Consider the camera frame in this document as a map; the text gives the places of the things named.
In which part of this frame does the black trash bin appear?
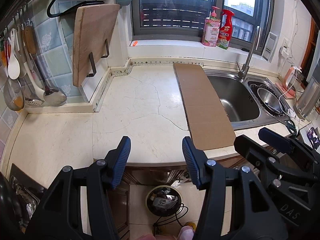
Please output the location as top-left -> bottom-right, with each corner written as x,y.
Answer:
145,185 -> 183,217

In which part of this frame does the brown cardboard sheet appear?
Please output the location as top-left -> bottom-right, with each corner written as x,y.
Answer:
174,63 -> 235,151

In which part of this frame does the steel bowl in sink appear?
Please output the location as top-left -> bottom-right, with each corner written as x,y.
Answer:
257,88 -> 282,114

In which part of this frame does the stainless steel sink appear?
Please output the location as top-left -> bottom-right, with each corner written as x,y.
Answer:
204,69 -> 290,130

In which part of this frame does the pink phone stand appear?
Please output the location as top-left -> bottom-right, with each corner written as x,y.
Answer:
274,66 -> 302,99

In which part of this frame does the stainless steel faucet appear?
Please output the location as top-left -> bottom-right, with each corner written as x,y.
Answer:
236,25 -> 261,80

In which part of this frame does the metal ladle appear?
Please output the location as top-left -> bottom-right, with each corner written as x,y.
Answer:
23,25 -> 67,106

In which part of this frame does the red spray bottle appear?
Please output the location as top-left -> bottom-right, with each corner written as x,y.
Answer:
217,9 -> 234,50

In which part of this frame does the mesh strainer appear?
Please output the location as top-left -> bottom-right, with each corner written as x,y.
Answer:
3,77 -> 24,112

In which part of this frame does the black cutting board holder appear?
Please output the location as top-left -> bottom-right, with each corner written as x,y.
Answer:
86,39 -> 110,78

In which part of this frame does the white rice paddle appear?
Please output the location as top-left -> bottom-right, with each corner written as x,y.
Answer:
8,28 -> 20,80

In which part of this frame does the wooden cutting board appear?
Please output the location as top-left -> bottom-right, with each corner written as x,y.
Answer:
72,4 -> 120,87

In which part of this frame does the window frame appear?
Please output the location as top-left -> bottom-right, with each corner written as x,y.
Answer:
132,0 -> 274,55

